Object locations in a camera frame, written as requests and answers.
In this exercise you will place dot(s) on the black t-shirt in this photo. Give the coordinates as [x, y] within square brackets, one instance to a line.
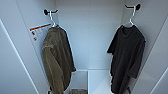
[126, 56]

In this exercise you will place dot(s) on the white clothes hanger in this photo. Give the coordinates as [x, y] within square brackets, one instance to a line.
[131, 18]
[52, 20]

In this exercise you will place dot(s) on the white wardrobe door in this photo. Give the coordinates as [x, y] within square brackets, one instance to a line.
[11, 60]
[161, 40]

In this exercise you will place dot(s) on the white wardrobe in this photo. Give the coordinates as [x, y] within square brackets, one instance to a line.
[90, 33]

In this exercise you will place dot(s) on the olive green jacket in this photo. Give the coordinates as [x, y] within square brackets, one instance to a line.
[56, 60]

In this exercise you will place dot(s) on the white inner shelf box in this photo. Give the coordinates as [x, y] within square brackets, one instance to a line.
[98, 81]

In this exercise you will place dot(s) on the orange and white warning label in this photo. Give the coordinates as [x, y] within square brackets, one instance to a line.
[40, 27]

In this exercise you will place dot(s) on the small black wall peg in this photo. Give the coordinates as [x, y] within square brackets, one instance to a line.
[127, 90]

